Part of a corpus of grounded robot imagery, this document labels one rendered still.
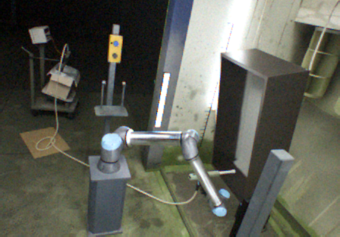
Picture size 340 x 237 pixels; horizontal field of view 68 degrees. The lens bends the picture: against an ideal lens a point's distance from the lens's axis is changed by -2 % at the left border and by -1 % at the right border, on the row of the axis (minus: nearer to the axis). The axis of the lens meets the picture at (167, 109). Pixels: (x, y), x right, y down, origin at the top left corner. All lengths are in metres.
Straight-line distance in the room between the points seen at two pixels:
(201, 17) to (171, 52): 0.44
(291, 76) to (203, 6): 1.16
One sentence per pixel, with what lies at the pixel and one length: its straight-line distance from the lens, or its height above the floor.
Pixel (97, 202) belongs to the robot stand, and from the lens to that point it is 2.25.
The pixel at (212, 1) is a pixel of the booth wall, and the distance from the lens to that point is 2.68.
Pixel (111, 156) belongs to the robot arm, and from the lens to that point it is 2.05.
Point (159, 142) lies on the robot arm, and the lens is 2.04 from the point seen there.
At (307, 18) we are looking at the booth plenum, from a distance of 3.21.
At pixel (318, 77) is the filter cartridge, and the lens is 3.16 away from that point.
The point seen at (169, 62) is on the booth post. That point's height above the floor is 1.38.
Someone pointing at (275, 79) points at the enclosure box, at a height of 1.62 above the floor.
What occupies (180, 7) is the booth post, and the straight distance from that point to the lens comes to 2.55.
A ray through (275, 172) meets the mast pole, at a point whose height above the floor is 1.59.
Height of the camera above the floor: 1.99
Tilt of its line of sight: 24 degrees down
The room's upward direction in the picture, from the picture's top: 11 degrees clockwise
